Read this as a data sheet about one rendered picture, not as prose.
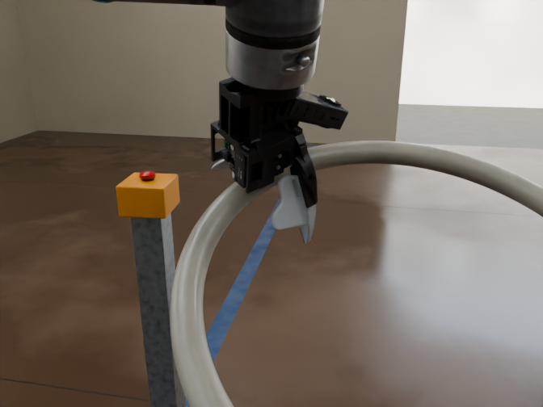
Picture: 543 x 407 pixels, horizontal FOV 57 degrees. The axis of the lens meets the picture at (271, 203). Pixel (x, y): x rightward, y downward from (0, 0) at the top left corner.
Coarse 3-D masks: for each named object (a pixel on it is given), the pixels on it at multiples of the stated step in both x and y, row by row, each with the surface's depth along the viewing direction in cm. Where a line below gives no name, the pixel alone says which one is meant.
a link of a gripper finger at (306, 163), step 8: (304, 152) 55; (296, 160) 55; (304, 160) 55; (296, 168) 55; (304, 168) 55; (312, 168) 55; (304, 176) 55; (312, 176) 56; (304, 184) 56; (312, 184) 56; (304, 192) 56; (312, 192) 56; (312, 200) 57
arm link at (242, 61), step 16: (240, 48) 45; (256, 48) 44; (304, 48) 45; (240, 64) 46; (256, 64) 45; (272, 64) 45; (288, 64) 45; (304, 64) 45; (240, 80) 47; (256, 80) 46; (272, 80) 46; (288, 80) 46; (304, 80) 48
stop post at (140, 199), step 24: (120, 192) 118; (144, 192) 117; (168, 192) 120; (144, 216) 120; (168, 216) 127; (144, 240) 124; (168, 240) 128; (144, 264) 127; (168, 264) 129; (144, 288) 129; (168, 288) 130; (144, 312) 132; (168, 312) 131; (144, 336) 134; (168, 336) 133; (168, 360) 136; (168, 384) 139
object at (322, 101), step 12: (300, 96) 54; (312, 96) 58; (324, 96) 60; (288, 108) 52; (300, 108) 53; (312, 108) 54; (324, 108) 56; (336, 108) 57; (300, 120) 54; (312, 120) 55; (324, 120) 57; (336, 120) 58
